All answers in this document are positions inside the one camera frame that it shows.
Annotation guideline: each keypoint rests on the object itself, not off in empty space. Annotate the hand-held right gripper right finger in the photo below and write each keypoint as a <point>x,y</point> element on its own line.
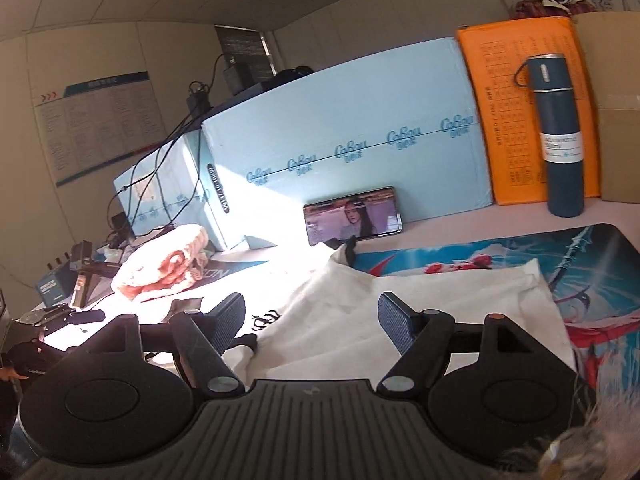
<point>395,322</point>

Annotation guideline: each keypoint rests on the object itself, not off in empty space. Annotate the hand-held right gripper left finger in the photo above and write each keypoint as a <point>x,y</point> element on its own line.
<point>232,317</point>

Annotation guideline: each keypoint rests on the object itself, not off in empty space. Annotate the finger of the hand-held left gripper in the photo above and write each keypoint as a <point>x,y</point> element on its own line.
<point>85,316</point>

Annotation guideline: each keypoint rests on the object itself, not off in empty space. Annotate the white garment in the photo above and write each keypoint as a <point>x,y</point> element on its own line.
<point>425,300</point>

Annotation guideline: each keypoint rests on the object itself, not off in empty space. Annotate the pink fluffy garment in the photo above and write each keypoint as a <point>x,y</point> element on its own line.
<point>160,265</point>

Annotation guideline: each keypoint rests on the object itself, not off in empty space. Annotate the person's left hand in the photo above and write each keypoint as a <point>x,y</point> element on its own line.
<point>12,374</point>

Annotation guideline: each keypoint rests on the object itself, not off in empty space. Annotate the small dark blue box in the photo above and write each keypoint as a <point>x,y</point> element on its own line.
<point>55,287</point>

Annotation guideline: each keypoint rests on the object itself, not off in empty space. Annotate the brown cloth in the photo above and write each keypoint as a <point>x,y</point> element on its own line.
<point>185,306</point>

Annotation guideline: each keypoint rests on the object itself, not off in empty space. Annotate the black antenna device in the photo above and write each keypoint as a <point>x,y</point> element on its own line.
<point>57,262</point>

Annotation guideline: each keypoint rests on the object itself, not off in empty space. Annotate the idle black gripper device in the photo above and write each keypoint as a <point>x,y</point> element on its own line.
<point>82,255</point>

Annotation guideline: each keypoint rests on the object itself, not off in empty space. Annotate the small black box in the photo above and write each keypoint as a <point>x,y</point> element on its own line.
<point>120,222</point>

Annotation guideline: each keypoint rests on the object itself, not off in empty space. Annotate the black smartphone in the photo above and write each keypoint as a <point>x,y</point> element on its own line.
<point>350,215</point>

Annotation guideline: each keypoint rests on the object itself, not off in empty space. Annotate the light blue box with shipping label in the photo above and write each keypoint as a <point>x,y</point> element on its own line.
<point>165,185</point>

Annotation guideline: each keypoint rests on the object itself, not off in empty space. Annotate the large light blue cardboard box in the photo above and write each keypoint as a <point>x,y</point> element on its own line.
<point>350,120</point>

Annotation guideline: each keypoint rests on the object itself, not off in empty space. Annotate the blue printed desk mat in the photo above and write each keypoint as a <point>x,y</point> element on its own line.
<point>600,260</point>

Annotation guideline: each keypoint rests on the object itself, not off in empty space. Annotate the black power adapter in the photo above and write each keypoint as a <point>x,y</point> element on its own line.
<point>235,77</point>
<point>198,100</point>

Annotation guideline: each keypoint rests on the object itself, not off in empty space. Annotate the grey fur sleeve cuff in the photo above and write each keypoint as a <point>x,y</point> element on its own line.
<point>590,450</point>

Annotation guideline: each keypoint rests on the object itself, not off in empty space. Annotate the blue thermos bottle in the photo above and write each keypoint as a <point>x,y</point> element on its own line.
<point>562,135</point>

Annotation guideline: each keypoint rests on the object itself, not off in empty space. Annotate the brown cardboard box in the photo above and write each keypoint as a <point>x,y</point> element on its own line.
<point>620,85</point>

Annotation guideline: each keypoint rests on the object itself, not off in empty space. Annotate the wall notice board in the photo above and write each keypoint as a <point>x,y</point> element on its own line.
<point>100,125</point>

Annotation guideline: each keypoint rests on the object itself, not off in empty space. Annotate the dark wall panel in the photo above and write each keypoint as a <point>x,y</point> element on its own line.
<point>240,42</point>

